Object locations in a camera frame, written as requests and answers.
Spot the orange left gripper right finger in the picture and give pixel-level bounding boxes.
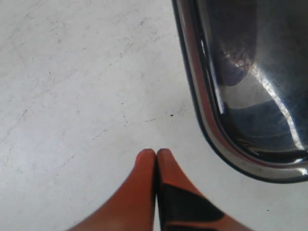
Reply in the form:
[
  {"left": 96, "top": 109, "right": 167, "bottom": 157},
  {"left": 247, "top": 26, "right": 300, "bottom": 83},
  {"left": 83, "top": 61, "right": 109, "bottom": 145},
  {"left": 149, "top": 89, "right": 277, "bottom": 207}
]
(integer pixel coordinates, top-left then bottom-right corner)
[{"left": 156, "top": 149, "right": 250, "bottom": 231}]

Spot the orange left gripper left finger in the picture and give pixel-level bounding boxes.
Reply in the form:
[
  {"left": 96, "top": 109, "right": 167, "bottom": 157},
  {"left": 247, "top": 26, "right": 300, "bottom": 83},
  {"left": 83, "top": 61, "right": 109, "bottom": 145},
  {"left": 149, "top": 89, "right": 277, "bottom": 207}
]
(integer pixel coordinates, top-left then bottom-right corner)
[{"left": 70, "top": 149, "right": 156, "bottom": 231}]

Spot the transparent dark lunch box lid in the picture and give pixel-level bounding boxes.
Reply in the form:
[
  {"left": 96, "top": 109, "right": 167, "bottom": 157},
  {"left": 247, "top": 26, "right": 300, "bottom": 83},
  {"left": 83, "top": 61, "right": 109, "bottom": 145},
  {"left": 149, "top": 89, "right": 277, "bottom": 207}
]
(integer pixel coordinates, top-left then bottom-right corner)
[{"left": 178, "top": 0, "right": 308, "bottom": 167}]

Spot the steel two-compartment lunch box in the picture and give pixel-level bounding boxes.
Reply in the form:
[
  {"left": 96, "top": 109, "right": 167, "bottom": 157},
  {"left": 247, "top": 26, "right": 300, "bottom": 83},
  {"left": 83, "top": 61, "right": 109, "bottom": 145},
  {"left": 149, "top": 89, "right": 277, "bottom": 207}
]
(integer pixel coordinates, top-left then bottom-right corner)
[{"left": 171, "top": 0, "right": 308, "bottom": 185}]

